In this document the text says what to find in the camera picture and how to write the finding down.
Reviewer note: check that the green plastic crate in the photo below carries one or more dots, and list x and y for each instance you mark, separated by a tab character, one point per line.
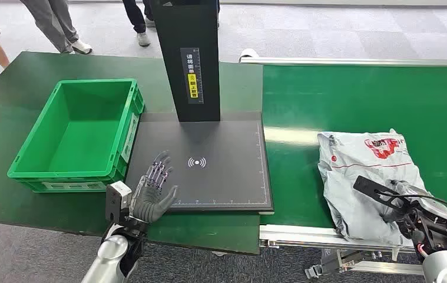
71	133

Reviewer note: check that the person with pale shoes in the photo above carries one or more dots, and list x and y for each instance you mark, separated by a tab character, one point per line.
135	15

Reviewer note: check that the black scanner column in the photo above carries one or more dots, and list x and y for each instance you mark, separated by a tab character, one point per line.
186	31

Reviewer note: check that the black scanner platform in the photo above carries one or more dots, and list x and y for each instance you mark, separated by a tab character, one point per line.
223	175

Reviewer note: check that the grey poly mailer red print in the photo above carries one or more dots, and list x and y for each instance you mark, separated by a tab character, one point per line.
348	168

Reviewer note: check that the white crate end label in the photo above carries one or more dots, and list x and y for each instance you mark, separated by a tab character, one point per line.
75	186

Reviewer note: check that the white crate side label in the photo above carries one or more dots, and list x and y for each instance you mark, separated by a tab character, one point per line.
130	136

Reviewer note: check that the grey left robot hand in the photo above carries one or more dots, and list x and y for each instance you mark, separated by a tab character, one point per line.
151	203

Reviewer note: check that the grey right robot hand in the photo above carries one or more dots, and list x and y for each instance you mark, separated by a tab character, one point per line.
422	201

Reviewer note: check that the black yellow column sticker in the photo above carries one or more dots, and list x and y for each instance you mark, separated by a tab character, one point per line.
192	74

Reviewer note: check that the green conveyor belt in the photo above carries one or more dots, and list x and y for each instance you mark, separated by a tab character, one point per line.
363	97

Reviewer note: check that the person in grey trousers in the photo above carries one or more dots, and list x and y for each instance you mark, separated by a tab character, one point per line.
51	23

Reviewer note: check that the aluminium conveyor frame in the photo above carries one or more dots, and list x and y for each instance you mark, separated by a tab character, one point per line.
324	61

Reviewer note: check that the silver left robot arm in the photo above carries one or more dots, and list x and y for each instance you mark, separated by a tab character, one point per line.
108	254

